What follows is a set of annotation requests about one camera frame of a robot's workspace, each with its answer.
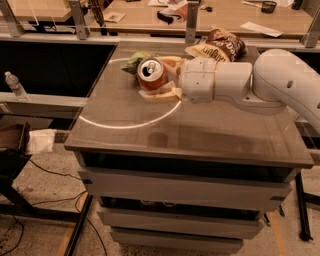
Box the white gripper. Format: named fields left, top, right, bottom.
left=139, top=56, right=217, bottom=103

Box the red coke can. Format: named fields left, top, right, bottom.
left=137, top=57, right=168, bottom=91

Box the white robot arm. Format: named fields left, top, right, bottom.
left=140, top=49, right=320, bottom=132

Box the green chip bag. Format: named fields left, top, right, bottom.
left=121, top=51, right=155, bottom=75

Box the brown yellow chip bag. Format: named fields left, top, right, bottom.
left=185, top=27, right=246, bottom=62

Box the small paper card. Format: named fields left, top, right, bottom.
left=104, top=12, right=125, bottom=23

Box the white paper sheet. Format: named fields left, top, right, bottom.
left=241, top=22, right=282, bottom=37

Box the grey drawer cabinet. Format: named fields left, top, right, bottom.
left=63, top=41, right=315, bottom=256

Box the top grey drawer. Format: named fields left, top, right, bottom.
left=78, top=167, right=291, bottom=211

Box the grey drawer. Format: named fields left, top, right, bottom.
left=110, top=228, right=243, bottom=254
left=78, top=167, right=291, bottom=211
left=98, top=208, right=263, bottom=239

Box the wooden background desk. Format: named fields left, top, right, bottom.
left=103, top=0, right=312, bottom=36

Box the black mesh cup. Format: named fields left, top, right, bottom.
left=261, top=1, right=277, bottom=14

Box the white crumpled cloth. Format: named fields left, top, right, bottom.
left=26, top=129, right=56, bottom=155

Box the middle grey drawer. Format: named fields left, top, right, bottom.
left=98, top=208, right=263, bottom=239

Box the clear plastic water bottle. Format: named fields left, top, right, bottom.
left=5, top=71, right=29, bottom=102

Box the bottom grey drawer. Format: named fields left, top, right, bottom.
left=110, top=228, right=243, bottom=254

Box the black floor cable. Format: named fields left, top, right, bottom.
left=0, top=159, right=109, bottom=256

